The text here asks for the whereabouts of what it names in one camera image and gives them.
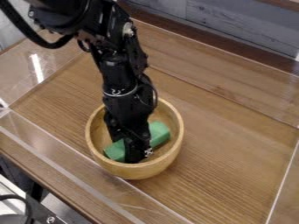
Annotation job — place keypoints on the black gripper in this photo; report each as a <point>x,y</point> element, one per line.
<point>126,111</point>

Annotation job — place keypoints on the green rectangular block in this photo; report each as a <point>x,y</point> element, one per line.
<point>160,136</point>

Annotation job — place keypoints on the brown wooden bowl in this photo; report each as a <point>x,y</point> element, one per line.
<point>157,162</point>

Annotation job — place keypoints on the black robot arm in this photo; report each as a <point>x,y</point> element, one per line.
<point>105,33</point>

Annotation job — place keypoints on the black metal bracket with screw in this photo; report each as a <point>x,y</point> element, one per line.
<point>42,215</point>

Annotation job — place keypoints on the clear acrylic tray wall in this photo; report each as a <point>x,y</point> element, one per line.
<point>235,174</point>

